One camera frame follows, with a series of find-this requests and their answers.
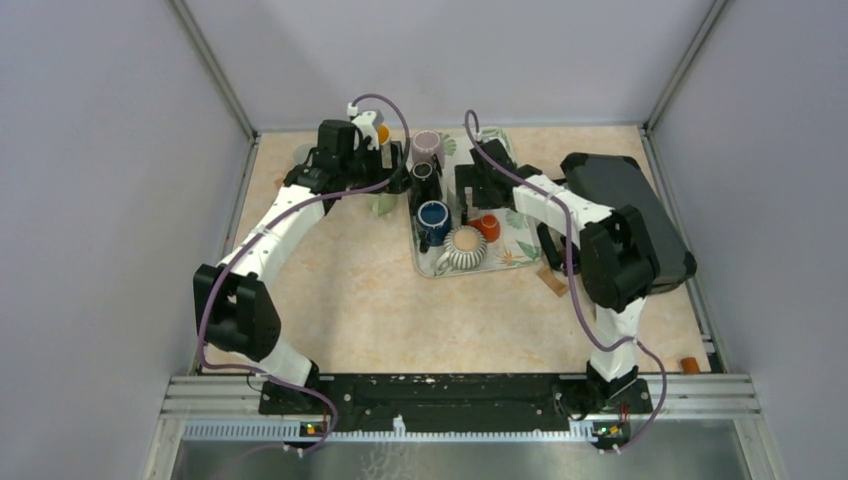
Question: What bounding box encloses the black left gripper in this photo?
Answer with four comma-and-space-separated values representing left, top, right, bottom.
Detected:
340, 140, 414, 194

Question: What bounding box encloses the small orange cup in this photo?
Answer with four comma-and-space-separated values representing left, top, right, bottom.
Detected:
468, 213, 501, 243

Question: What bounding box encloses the light green mug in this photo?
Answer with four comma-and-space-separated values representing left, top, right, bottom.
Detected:
369, 193, 399, 218

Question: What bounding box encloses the grey striped mug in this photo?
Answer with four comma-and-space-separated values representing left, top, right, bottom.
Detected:
435, 225, 488, 275

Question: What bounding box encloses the light blue dotted mug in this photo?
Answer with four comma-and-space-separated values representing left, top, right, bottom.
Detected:
292, 143, 316, 165

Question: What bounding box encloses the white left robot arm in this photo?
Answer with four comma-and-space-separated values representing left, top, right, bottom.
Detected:
193, 112, 411, 414

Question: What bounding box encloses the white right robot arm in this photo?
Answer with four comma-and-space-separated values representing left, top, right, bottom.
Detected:
471, 138, 657, 412

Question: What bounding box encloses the navy blue mug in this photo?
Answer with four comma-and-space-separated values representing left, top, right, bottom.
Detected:
415, 200, 452, 254

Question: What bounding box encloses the black octagonal mug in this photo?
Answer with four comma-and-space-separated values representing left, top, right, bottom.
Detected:
410, 161, 442, 209

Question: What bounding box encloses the lilac mug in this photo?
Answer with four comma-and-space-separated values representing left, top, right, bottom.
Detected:
410, 130, 445, 167

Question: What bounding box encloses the floral white serving tray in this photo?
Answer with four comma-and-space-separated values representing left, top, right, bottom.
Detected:
408, 131, 543, 278

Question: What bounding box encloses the light wooden block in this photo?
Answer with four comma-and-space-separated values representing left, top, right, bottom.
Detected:
537, 266, 570, 297

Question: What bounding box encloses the black poker chip case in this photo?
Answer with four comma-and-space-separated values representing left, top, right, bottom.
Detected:
560, 152, 697, 294

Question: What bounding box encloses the small orange cylinder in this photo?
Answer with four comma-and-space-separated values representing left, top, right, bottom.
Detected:
680, 357, 701, 375

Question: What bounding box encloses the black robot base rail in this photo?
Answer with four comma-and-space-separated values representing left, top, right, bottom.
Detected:
258, 373, 653, 433

